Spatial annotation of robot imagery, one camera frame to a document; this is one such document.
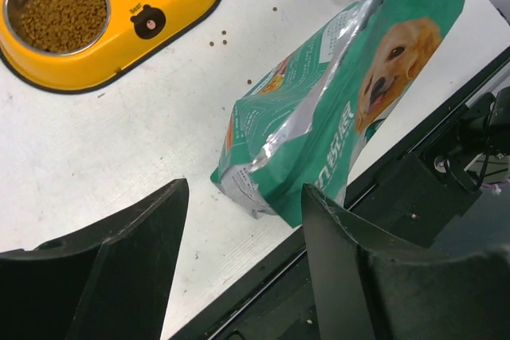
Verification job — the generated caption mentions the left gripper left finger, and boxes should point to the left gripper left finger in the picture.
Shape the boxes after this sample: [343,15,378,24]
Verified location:
[1,179,189,339]

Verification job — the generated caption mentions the green pet food bag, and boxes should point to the green pet food bag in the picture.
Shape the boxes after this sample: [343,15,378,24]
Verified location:
[210,0,465,227]

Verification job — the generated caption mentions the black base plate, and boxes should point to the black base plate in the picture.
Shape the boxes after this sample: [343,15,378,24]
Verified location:
[176,51,509,339]

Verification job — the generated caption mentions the kibble in left bowl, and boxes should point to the kibble in left bowl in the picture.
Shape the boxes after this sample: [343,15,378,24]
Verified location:
[19,0,108,53]

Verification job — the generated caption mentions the spilled kibble pieces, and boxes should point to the spilled kibble pieces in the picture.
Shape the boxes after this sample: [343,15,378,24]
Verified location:
[206,3,281,90]

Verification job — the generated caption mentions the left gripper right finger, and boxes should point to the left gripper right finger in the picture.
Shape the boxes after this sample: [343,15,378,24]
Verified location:
[301,185,509,339]

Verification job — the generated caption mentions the yellow double bowl feeder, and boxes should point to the yellow double bowl feeder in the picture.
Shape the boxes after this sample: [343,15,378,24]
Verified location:
[1,0,221,94]

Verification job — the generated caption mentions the left steel bowl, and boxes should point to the left steel bowl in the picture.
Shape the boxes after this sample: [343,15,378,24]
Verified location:
[2,0,111,57]

